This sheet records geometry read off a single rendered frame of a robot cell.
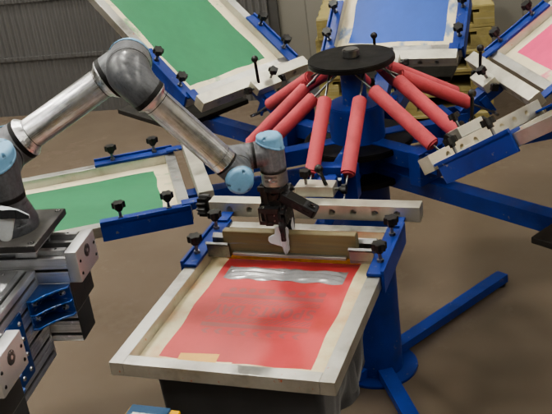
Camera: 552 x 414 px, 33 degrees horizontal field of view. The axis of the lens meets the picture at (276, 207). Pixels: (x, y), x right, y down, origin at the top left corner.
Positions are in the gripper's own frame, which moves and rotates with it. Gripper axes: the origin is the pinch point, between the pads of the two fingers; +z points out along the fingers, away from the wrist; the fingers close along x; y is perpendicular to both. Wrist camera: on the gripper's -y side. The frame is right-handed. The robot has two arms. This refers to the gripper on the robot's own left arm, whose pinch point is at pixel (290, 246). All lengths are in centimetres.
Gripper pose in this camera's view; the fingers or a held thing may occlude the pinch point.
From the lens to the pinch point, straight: 275.6
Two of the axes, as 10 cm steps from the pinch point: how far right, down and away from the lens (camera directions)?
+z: 1.2, 9.0, 4.2
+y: -9.4, -0.3, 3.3
